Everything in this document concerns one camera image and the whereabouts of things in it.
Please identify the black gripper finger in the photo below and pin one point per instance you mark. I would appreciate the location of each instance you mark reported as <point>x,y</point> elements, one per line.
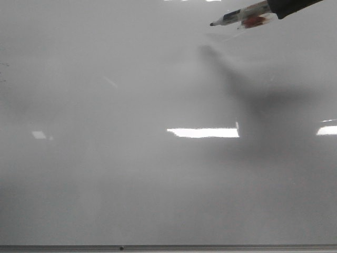
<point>284,8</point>

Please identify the white glossy whiteboard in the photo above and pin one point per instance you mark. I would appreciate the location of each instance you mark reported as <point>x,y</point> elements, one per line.
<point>137,123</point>

